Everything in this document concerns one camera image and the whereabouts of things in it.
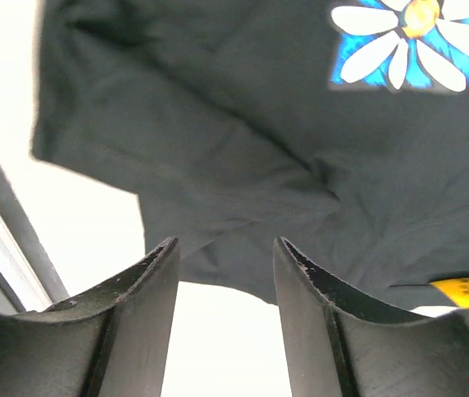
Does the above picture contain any black t shirt flower print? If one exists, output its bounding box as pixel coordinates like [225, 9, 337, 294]
[32, 1, 469, 309]

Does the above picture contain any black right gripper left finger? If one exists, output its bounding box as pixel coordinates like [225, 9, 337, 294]
[0, 237, 180, 397]

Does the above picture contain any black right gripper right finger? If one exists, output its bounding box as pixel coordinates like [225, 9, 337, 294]
[273, 237, 469, 396]

